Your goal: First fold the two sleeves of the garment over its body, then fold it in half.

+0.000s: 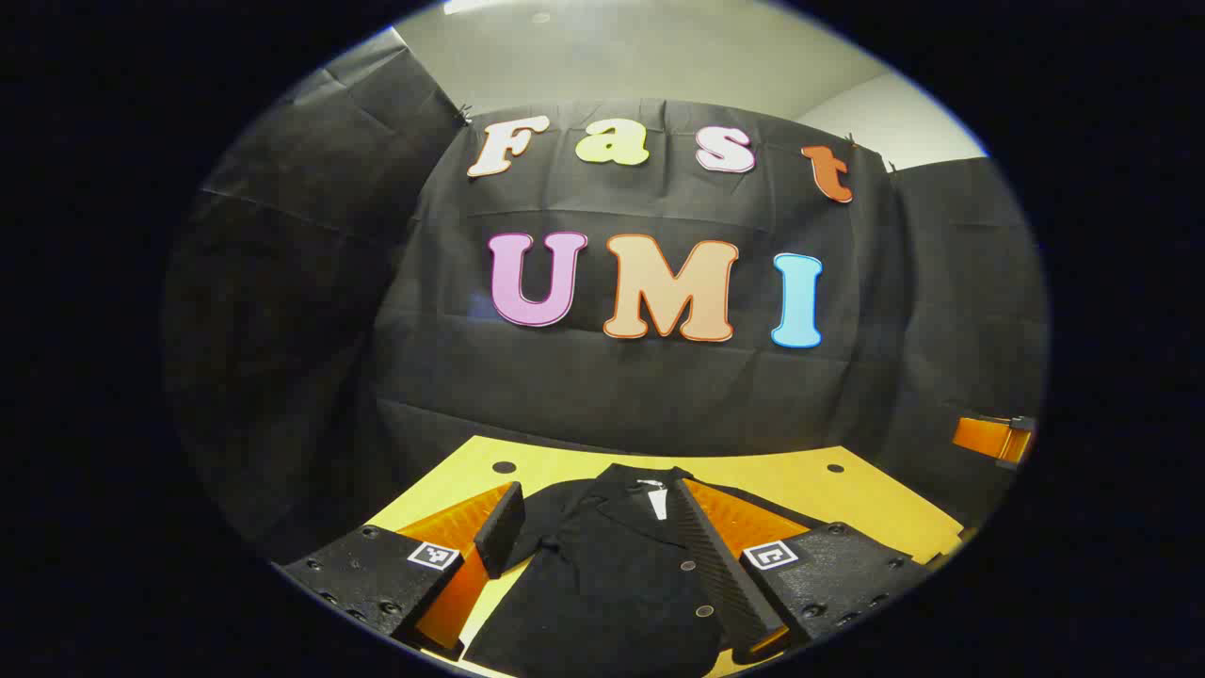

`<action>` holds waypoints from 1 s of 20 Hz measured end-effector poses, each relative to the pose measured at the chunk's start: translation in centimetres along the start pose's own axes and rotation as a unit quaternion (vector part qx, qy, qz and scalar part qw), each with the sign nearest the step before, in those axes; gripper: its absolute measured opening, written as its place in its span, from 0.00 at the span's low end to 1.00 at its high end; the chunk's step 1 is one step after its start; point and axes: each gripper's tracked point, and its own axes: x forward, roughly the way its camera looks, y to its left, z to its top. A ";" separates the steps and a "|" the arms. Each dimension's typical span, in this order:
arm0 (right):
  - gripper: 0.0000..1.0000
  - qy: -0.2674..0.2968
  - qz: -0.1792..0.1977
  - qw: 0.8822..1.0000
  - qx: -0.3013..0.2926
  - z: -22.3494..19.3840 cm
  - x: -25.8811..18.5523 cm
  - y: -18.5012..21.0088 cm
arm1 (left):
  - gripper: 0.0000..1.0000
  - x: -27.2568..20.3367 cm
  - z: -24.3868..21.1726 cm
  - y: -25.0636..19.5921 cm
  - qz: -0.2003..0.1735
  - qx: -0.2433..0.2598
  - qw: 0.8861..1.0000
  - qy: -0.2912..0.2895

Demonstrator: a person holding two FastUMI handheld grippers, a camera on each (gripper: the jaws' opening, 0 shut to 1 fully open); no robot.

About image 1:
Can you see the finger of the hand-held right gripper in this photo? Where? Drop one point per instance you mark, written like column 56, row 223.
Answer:
column 988, row 438

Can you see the black backdrop cloth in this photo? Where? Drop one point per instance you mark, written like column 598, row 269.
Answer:
column 659, row 395

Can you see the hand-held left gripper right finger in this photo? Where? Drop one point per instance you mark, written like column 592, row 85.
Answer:
column 715, row 565

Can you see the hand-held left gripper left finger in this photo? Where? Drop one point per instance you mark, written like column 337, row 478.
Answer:
column 502, row 527

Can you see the black buttoned garment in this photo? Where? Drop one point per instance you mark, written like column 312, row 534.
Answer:
column 602, row 584

